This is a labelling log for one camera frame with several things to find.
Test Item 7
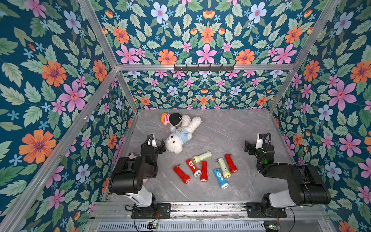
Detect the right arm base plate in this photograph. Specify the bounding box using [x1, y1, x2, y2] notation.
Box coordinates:
[244, 203, 287, 218]

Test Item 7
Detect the red flashlight white logo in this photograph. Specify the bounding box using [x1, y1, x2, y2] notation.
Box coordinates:
[186, 159, 202, 177]

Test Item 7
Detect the pink plush toy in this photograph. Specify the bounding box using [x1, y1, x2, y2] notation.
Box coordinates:
[128, 152, 137, 159]

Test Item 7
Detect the red flashlight plain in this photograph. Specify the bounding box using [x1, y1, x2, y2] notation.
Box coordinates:
[174, 165, 190, 184]
[200, 161, 208, 182]
[225, 154, 238, 174]

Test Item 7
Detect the pale green flashlight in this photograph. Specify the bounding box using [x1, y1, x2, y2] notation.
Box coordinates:
[193, 151, 212, 163]
[217, 158, 231, 179]

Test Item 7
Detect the black hook rail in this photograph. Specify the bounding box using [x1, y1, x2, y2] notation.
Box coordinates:
[173, 64, 235, 72]

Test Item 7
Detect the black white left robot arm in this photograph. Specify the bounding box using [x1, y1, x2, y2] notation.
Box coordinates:
[108, 134, 166, 209]

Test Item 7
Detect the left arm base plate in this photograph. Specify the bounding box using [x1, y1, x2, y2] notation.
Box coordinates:
[131, 203, 172, 219]

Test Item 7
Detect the white teddy bear blue shirt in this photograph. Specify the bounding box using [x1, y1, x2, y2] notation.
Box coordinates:
[165, 115, 202, 154]

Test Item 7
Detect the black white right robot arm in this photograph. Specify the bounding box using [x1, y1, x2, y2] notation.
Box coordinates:
[244, 133, 331, 210]

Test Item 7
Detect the blue flashlight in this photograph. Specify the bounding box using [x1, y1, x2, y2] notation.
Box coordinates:
[214, 169, 229, 189]

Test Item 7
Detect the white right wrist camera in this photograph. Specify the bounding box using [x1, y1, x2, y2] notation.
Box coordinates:
[255, 138, 264, 149]

